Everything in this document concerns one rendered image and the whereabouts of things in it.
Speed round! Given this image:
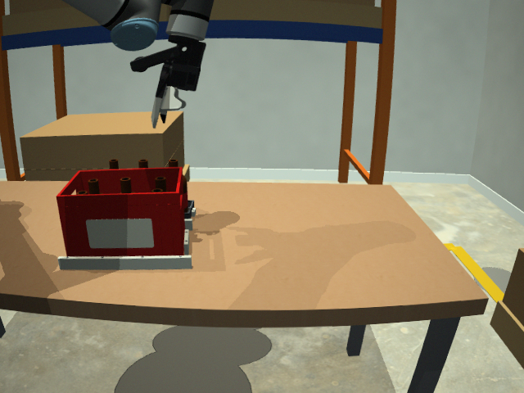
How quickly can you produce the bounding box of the dark red crate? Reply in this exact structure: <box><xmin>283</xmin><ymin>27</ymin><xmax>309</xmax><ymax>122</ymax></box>
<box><xmin>61</xmin><ymin>167</ymin><xmax>185</xmax><ymax>256</ymax></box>

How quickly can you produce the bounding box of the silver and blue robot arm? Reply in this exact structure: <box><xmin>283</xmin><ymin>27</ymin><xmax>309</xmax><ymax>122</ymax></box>
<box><xmin>62</xmin><ymin>0</ymin><xmax>214</xmax><ymax>72</ymax></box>

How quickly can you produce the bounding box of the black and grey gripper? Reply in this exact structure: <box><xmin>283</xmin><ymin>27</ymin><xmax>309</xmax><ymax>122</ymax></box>
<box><xmin>151</xmin><ymin>35</ymin><xmax>206</xmax><ymax>129</ymax></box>

